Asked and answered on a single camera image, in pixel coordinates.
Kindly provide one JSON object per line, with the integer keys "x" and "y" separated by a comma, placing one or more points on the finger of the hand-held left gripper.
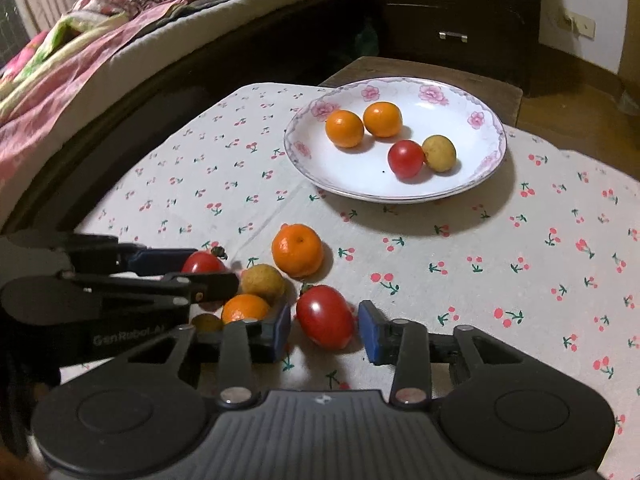
{"x": 160, "y": 261}
{"x": 220, "y": 287}

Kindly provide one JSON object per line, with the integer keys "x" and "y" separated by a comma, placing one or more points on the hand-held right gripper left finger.
{"x": 281, "y": 332}

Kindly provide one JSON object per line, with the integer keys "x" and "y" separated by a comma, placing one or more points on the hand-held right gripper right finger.
{"x": 370, "y": 332}

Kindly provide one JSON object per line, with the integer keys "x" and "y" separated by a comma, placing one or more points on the round red tomato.
{"x": 200, "y": 262}
{"x": 406, "y": 159}

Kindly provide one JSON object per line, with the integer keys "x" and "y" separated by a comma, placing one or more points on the yellow-brown longan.
{"x": 206, "y": 322}
{"x": 439, "y": 153}
{"x": 262, "y": 281}

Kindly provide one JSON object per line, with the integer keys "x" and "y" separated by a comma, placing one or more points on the oblong red tomato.
{"x": 325, "y": 316}

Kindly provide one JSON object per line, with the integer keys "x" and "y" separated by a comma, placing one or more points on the large orange with stem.
{"x": 297, "y": 250}

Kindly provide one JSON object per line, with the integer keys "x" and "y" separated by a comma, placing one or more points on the white floral rim plate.
{"x": 360, "y": 175}

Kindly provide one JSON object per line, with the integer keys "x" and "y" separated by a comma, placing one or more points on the cherry print tablecloth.
{"x": 500, "y": 285}

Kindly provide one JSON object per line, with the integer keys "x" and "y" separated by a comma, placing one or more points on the pink floral blanket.
{"x": 75, "y": 85}

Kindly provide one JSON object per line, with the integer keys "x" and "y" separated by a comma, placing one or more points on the dark wooden bed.
{"x": 225, "y": 25}

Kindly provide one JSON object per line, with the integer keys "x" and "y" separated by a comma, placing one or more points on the green bag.
{"x": 367, "y": 40}

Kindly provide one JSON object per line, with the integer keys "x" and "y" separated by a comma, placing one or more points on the dark wooden nightstand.
{"x": 532, "y": 20}

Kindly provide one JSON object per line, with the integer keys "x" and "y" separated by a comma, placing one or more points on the wall outlet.
{"x": 575, "y": 22}

